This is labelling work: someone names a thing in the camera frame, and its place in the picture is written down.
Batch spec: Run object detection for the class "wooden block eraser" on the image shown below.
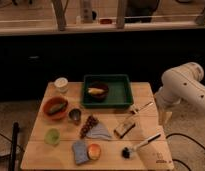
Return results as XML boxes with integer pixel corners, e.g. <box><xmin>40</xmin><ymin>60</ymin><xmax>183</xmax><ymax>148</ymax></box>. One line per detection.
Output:
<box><xmin>114</xmin><ymin>120</ymin><xmax>136</xmax><ymax>139</ymax></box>

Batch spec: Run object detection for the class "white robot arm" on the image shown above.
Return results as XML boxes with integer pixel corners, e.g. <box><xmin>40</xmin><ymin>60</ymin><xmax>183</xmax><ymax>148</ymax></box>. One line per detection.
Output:
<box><xmin>154</xmin><ymin>62</ymin><xmax>205</xmax><ymax>125</ymax></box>

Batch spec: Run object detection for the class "small metal cup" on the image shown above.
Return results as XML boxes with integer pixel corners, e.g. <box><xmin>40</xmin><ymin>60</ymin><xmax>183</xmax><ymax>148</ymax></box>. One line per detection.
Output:
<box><xmin>69</xmin><ymin>108</ymin><xmax>81</xmax><ymax>125</ymax></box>

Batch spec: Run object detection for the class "white paper cup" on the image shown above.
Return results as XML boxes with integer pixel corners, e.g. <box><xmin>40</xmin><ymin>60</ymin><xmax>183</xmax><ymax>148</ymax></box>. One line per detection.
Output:
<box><xmin>54</xmin><ymin>77</ymin><xmax>68</xmax><ymax>93</ymax></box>

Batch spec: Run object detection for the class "black white dish brush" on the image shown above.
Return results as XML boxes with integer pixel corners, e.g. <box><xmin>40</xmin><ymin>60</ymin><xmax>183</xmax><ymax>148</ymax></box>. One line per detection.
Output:
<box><xmin>121</xmin><ymin>133</ymin><xmax>161</xmax><ymax>159</ymax></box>

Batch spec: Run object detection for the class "dark brown bowl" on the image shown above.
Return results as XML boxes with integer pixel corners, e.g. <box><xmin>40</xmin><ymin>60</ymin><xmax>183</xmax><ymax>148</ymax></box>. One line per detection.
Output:
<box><xmin>87</xmin><ymin>82</ymin><xmax>109</xmax><ymax>101</ymax></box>

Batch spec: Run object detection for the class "grey folded cloth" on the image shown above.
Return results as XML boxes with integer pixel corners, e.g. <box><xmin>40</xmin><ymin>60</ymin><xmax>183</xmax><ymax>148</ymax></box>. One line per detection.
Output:
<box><xmin>86</xmin><ymin>123</ymin><xmax>112</xmax><ymax>140</ymax></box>

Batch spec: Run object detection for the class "green plastic tray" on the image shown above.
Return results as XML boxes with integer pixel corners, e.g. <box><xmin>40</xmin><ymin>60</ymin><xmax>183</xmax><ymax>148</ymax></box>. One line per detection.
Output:
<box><xmin>81</xmin><ymin>74</ymin><xmax>134</xmax><ymax>108</ymax></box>

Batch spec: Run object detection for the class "brown grape bunch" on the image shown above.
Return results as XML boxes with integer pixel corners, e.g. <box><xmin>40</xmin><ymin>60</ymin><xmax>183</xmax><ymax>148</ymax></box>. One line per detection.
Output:
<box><xmin>80</xmin><ymin>115</ymin><xmax>99</xmax><ymax>139</ymax></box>

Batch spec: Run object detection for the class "yellow corn cob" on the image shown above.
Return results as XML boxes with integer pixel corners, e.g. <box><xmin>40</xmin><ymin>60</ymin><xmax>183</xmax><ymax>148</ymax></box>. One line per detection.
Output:
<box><xmin>88</xmin><ymin>88</ymin><xmax>105</xmax><ymax>95</ymax></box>

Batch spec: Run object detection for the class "orange bread roll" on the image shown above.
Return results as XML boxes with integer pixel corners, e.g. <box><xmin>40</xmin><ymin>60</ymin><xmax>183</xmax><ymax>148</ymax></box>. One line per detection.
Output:
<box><xmin>88</xmin><ymin>144</ymin><xmax>101</xmax><ymax>160</ymax></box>

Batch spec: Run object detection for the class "blue sponge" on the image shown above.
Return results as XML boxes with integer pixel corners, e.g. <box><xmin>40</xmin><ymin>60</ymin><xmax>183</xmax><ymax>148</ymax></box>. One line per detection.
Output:
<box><xmin>72</xmin><ymin>140</ymin><xmax>89</xmax><ymax>165</ymax></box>

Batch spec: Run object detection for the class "green pickle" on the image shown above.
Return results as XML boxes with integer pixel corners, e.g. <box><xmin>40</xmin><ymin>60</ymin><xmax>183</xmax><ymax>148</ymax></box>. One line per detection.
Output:
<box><xmin>47</xmin><ymin>103</ymin><xmax>66</xmax><ymax>115</ymax></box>

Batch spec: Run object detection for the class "orange bowl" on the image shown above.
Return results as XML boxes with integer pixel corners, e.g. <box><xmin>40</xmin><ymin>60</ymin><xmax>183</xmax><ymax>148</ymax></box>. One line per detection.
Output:
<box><xmin>43</xmin><ymin>97</ymin><xmax>68</xmax><ymax>120</ymax></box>

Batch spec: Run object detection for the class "black stand pole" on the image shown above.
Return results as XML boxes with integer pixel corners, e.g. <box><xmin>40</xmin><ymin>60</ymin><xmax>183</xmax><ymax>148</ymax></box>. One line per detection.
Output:
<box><xmin>8</xmin><ymin>122</ymin><xmax>20</xmax><ymax>171</ymax></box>

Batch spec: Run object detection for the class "black cable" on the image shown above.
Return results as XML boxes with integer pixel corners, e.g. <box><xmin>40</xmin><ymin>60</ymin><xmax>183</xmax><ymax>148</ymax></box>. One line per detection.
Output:
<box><xmin>165</xmin><ymin>132</ymin><xmax>205</xmax><ymax>171</ymax></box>

